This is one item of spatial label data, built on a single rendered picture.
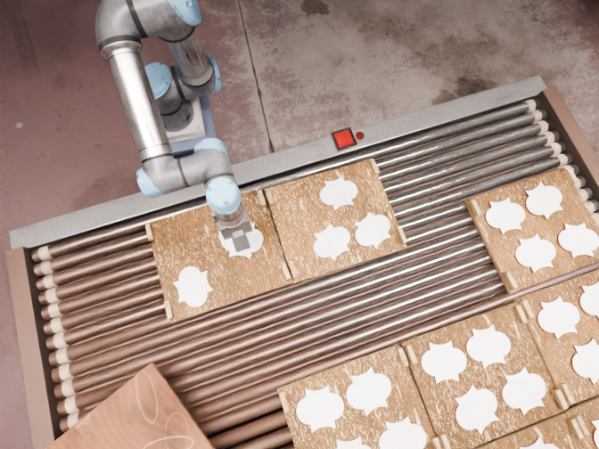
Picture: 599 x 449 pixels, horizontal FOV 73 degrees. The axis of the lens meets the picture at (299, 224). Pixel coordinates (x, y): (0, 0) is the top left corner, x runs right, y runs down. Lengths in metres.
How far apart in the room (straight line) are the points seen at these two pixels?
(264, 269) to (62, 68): 2.22
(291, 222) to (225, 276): 0.29
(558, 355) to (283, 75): 2.17
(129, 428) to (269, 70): 2.23
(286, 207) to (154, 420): 0.76
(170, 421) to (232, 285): 0.43
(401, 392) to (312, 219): 0.62
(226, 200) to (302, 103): 1.85
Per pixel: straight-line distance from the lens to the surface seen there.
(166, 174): 1.01
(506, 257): 1.57
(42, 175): 2.87
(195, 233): 1.42
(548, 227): 1.68
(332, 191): 1.44
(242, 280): 1.36
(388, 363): 1.38
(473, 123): 1.74
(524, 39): 3.47
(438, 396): 1.43
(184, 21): 1.11
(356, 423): 1.38
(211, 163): 0.99
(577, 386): 1.64
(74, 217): 1.60
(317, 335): 1.36
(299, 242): 1.38
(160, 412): 1.30
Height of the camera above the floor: 2.28
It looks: 73 degrees down
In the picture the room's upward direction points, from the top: 7 degrees clockwise
